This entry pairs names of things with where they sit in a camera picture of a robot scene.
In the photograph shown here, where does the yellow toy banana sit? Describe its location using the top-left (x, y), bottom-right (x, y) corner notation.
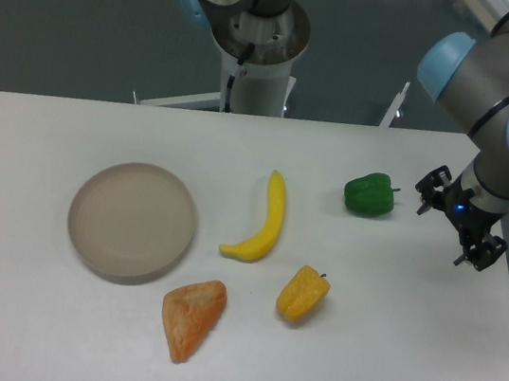
top-left (218, 170), bottom-right (287, 263)

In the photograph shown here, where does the green toy bell pepper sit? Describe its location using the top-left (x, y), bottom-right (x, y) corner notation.
top-left (343, 172), bottom-right (396, 218)

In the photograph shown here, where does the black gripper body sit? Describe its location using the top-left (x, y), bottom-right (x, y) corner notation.
top-left (442, 185), bottom-right (504, 249)

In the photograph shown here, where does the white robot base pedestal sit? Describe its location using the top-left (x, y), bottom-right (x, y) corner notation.
top-left (138, 1), bottom-right (311, 118)

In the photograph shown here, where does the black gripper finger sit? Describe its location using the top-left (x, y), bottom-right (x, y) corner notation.
top-left (453, 231), bottom-right (508, 272)
top-left (415, 165), bottom-right (452, 215)

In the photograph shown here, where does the white metal frame bar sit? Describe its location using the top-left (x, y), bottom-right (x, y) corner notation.
top-left (378, 82), bottom-right (410, 128)

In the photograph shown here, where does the orange toy bread slice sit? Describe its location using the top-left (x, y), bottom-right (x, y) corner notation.
top-left (161, 280), bottom-right (227, 364)

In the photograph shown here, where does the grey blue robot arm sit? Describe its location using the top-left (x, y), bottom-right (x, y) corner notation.
top-left (178, 0), bottom-right (509, 270)

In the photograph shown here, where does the yellow toy bell pepper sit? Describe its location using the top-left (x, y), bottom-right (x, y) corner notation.
top-left (275, 265), bottom-right (331, 323)

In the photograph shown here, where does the beige round plate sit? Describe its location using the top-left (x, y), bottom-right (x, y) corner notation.
top-left (67, 162), bottom-right (197, 285)

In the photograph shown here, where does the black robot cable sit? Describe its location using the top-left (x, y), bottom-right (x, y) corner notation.
top-left (221, 40), bottom-right (256, 117)

